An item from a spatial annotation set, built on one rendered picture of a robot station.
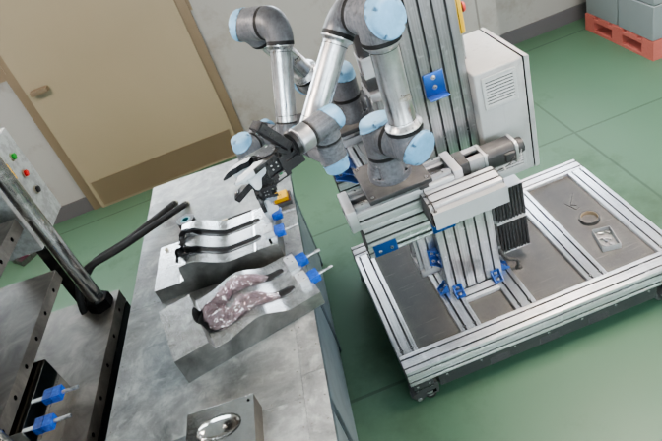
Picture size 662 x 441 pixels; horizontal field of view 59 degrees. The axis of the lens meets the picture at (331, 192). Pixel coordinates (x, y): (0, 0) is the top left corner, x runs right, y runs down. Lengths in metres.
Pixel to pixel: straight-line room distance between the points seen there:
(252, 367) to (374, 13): 1.12
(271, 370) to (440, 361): 0.83
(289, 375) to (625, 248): 1.62
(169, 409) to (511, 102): 1.53
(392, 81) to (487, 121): 0.59
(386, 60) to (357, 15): 0.15
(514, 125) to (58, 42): 3.17
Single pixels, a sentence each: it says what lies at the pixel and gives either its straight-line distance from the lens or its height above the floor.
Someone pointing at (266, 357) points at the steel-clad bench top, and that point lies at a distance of 1.91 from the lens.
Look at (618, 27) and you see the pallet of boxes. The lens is 4.83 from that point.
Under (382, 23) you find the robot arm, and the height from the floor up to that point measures 1.63.
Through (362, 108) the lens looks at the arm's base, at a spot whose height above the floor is 1.08.
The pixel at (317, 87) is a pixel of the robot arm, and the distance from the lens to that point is 1.69.
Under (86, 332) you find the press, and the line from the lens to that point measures 2.46.
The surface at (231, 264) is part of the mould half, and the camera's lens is 2.19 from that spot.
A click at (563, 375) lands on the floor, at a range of 2.64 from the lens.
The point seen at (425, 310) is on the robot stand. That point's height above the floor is 0.21.
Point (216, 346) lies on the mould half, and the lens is 1.93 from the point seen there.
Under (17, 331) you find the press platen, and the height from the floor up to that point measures 1.04.
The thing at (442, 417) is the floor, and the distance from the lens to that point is 2.58.
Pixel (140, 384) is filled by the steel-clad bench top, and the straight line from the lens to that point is 2.09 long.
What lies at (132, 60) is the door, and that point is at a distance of 4.41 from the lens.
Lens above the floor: 2.17
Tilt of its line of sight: 34 degrees down
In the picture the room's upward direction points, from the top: 20 degrees counter-clockwise
